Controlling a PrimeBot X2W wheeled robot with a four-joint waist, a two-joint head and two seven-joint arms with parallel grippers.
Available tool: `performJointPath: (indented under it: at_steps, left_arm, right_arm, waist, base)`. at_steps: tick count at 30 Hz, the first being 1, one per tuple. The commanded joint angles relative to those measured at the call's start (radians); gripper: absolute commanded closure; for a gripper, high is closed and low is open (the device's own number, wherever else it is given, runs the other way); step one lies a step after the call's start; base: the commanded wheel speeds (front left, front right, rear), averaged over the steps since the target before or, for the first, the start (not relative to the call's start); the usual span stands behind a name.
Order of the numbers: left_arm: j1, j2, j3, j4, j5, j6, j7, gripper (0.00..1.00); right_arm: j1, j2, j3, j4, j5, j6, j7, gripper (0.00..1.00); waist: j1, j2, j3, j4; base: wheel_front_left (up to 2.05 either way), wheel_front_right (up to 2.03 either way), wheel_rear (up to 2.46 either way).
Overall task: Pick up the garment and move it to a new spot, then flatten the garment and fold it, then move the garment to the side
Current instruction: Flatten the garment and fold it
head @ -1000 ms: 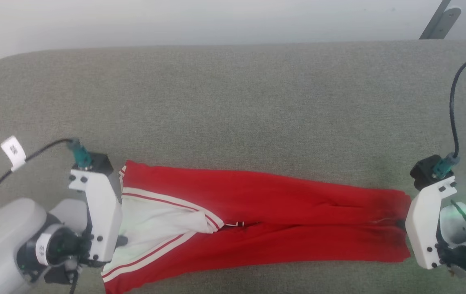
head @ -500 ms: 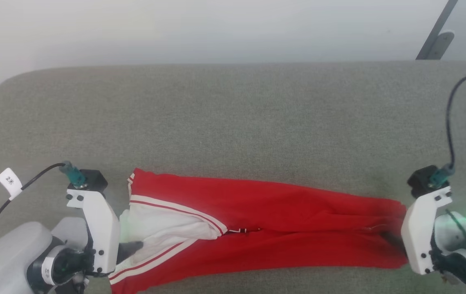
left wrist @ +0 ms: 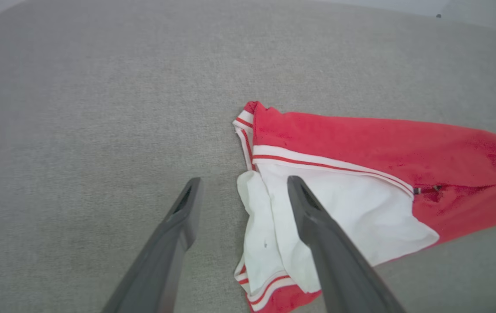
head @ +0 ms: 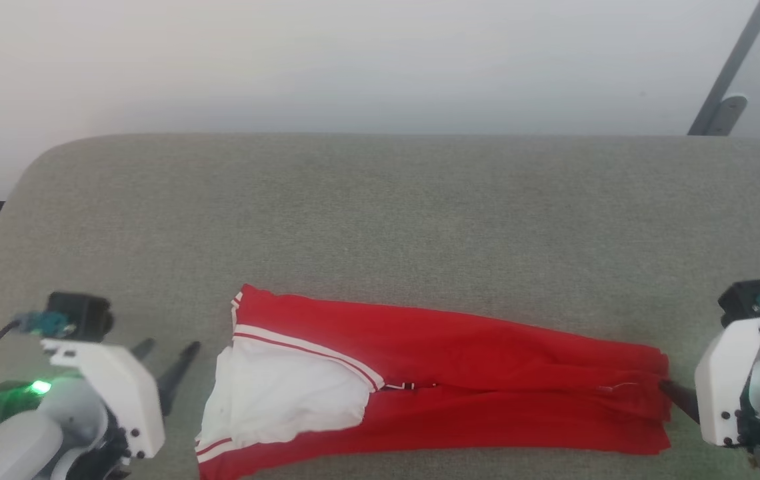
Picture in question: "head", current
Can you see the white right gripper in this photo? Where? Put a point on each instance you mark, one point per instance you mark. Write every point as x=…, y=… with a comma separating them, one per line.
x=726, y=380

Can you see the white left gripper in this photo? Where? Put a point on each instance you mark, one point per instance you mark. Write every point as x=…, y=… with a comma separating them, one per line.
x=120, y=386

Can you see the red Bulls jersey shirt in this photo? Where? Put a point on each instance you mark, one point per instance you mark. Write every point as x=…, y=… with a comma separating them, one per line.
x=460, y=373

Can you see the grey-green fabric sofa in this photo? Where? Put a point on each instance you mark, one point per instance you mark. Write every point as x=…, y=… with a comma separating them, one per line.
x=420, y=213

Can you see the grey metal slanted pole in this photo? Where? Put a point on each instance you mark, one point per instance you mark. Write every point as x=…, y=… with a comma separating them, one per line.
x=730, y=66

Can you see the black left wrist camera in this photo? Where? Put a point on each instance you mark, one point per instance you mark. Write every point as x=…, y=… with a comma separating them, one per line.
x=86, y=313

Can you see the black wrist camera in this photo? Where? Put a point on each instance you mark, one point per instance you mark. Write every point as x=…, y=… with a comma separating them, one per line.
x=86, y=313
x=736, y=303

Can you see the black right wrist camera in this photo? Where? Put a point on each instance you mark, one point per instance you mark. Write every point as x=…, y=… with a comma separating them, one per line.
x=736, y=303

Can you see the teal left camera connector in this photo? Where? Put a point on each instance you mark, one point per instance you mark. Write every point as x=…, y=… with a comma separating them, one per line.
x=46, y=324

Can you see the grey rounded pole bracket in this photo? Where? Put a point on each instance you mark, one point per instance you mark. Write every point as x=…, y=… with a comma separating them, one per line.
x=725, y=116

